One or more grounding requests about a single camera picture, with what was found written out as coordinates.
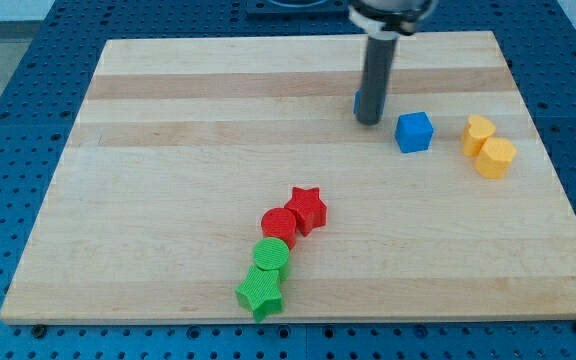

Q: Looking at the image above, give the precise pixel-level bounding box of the blue cube block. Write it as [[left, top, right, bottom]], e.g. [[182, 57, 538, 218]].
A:
[[394, 112, 434, 153]]

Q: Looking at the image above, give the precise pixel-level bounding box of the yellow heart block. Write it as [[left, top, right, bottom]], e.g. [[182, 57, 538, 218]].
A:
[[461, 115, 496, 157]]

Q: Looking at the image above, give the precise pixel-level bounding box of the red star block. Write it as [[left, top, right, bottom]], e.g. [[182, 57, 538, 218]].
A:
[[284, 187, 327, 236]]

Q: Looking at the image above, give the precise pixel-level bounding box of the red cylinder block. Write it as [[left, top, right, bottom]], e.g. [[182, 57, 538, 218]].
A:
[[261, 208, 297, 249]]

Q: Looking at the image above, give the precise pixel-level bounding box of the green cylinder block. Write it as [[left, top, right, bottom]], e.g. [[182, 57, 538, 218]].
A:
[[253, 237, 290, 282]]

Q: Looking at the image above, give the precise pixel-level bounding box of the blue block behind rod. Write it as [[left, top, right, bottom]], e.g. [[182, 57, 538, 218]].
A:
[[353, 90, 361, 115]]

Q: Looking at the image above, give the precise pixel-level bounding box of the wooden board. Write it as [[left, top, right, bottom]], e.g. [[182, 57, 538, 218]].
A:
[[0, 30, 576, 326]]

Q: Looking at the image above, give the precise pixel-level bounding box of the green star block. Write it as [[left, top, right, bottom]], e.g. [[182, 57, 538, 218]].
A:
[[235, 266, 284, 323]]

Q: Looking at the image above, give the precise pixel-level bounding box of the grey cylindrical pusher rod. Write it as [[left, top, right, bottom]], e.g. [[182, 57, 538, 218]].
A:
[[355, 37, 397, 126]]

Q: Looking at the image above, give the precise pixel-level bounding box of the yellow hexagon block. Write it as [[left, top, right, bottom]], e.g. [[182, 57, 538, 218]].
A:
[[474, 137, 517, 179]]

